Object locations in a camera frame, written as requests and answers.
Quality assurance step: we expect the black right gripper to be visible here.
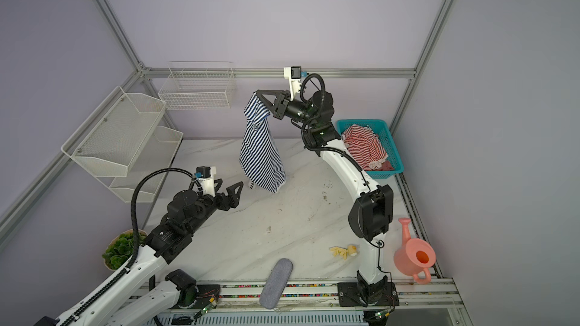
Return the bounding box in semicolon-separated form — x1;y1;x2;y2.
253;92;316;132

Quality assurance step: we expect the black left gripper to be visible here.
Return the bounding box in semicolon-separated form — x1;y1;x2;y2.
186;180;243;235

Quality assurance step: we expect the blue white striped tank top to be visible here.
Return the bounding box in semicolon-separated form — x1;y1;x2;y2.
239;92;286;193

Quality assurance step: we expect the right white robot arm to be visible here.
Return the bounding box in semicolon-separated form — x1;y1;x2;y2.
240;89;394;285

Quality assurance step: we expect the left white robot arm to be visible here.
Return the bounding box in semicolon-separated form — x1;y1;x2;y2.
37;179;243;325

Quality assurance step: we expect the red white striped tank top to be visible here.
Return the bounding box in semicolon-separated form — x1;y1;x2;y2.
341;125;394;171

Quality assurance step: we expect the grey fabric pouch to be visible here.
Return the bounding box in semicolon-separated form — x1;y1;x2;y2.
259;258;293;309

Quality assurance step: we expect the teal plastic basket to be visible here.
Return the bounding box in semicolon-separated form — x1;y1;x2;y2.
335;119;404;180

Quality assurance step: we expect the green potted plant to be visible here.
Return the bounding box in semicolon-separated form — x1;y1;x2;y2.
102;230;134;271

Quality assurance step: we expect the yellow toy giraffe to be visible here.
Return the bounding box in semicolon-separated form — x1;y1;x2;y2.
329;244;359;260

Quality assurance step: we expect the pink watering can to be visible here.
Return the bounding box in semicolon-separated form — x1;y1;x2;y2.
394;217;437;285

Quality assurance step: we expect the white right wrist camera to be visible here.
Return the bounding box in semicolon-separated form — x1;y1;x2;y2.
283;66;307;101

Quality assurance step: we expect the white wire wall basket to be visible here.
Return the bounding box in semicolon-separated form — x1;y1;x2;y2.
159;61;237;110

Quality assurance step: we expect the white mesh wall shelf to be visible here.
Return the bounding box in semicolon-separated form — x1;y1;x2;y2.
61;87;183;203

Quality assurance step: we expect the horizontal aluminium frame bar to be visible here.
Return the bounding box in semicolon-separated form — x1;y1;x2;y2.
141;67;416;79

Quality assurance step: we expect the aluminium frame corner post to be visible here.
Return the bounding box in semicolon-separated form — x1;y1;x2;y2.
92;0;159;98

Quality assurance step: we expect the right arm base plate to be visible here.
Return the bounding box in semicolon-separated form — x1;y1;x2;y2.
337;281;400;307

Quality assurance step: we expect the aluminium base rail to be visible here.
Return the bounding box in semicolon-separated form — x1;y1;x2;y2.
88;277;465;314

